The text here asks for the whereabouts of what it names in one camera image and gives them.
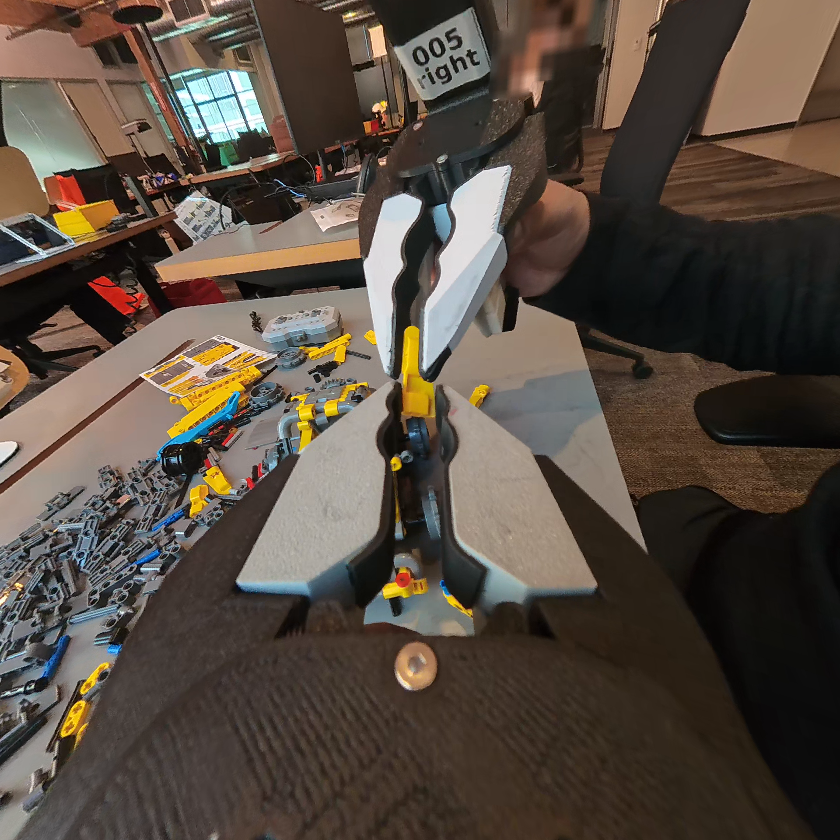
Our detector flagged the pile of grey brick pieces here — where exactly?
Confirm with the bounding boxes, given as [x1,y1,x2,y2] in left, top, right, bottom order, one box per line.
[0,453,263,815]

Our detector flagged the person's right forearm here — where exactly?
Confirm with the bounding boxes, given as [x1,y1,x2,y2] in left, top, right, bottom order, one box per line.
[525,193,840,378]

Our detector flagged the white paper sheet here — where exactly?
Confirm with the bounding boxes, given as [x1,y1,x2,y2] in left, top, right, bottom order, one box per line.
[310,200,365,232]

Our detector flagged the clear plastic box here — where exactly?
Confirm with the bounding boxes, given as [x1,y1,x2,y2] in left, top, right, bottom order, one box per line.
[0,213,74,263]

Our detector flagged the yellow storage bin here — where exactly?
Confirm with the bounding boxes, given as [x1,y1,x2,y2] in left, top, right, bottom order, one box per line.
[52,200,120,237]

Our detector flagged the yellow long liftarm brick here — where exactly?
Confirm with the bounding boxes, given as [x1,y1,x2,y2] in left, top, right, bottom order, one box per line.
[304,332,353,362]

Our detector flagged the black wheel tyre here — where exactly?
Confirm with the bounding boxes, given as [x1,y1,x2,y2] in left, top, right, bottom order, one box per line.
[159,441,207,479]

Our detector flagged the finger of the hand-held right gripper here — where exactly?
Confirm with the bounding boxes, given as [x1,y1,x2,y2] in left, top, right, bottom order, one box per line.
[363,195,434,380]
[420,164,514,383]

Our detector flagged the person's dark clothing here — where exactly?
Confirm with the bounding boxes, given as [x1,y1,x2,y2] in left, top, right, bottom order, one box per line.
[637,459,840,840]

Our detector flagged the standing printed leaflet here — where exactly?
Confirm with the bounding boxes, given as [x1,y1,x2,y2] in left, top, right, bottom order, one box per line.
[174,193,231,244]

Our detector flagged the yellow brick vehicle model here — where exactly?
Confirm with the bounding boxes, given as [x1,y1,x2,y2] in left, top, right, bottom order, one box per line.
[252,379,475,636]

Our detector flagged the red bag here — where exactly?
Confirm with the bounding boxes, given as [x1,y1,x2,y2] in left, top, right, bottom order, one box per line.
[157,279,227,316]

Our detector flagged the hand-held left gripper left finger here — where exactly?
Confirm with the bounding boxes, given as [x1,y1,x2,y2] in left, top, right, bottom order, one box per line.
[235,381,403,608]

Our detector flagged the grey battery box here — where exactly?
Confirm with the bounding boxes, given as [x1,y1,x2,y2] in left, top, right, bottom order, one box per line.
[261,308,343,349]

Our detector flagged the beige chair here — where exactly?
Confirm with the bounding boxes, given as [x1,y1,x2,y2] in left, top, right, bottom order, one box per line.
[0,147,50,221]

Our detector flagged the orange bag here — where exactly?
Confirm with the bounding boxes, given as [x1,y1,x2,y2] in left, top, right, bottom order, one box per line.
[88,276,145,316]

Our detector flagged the large yellow panel brick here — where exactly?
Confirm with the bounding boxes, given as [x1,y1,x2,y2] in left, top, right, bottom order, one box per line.
[167,392,232,439]
[169,366,263,403]

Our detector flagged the person's right hand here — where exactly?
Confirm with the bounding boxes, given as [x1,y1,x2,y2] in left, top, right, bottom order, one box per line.
[505,180,592,299]

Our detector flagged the dark partition cabinet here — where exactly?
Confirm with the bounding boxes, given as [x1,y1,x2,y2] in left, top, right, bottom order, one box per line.
[252,0,368,155]

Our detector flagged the wooden desk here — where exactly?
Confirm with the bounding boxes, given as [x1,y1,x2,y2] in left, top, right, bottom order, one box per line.
[0,210,178,342]

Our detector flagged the grey table with wood edge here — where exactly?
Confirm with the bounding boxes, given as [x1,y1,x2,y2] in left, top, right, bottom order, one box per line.
[154,203,368,299]

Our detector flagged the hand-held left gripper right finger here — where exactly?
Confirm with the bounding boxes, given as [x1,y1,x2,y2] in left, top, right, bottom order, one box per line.
[436,384,599,608]

